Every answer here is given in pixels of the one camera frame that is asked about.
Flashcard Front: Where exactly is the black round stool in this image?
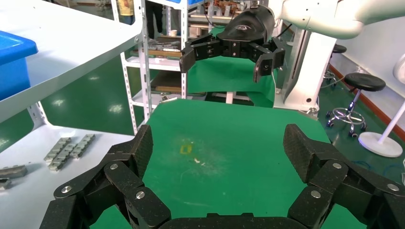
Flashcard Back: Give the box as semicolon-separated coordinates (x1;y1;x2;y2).
322;44;348;87
325;73;387;139

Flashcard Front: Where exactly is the person in yellow shirt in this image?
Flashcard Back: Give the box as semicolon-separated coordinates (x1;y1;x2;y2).
117;0;135;25

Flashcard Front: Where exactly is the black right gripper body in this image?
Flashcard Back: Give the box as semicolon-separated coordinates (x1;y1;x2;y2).
218;5;276;59

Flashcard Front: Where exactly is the white robot torso column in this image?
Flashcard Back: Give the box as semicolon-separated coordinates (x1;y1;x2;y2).
273;30;338;116

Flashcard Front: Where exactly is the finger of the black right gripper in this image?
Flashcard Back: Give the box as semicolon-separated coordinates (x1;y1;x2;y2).
179;33;228;73
248;37;287;83

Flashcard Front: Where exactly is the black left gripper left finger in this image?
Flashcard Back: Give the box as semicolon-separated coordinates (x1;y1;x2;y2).
39;124;171;229

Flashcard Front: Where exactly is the person in dark trousers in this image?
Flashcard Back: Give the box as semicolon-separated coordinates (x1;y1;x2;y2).
147;0;163;39

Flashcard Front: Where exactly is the white standing floor fan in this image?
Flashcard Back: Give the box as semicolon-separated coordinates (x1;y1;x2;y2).
358;53;405;158

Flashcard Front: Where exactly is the dark grey metal bar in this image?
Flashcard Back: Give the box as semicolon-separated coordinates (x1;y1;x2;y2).
0;165;28;179

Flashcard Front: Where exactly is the silver ribbed metal strip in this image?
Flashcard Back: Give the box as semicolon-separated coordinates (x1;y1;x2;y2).
69;134;96;159
48;144;77;172
44;137;72;162

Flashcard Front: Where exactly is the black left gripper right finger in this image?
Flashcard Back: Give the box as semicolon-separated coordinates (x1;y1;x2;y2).
282;123;405;229

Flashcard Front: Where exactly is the blue plastic bin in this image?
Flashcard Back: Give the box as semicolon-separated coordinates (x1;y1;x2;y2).
0;31;39;101
164;0;203;9

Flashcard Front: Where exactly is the blue floor cable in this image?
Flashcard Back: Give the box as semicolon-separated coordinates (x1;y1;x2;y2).
351;159;405;177

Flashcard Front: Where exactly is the green table cloth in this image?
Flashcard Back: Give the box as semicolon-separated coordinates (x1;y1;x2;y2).
186;27;277;108
90;98;368;229

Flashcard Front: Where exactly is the cluttered equipment workbench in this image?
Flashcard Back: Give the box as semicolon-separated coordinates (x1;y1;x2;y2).
188;0;269;30

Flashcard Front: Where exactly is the brown cardboard sheet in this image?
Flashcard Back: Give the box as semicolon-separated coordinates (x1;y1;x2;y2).
150;71;184;94

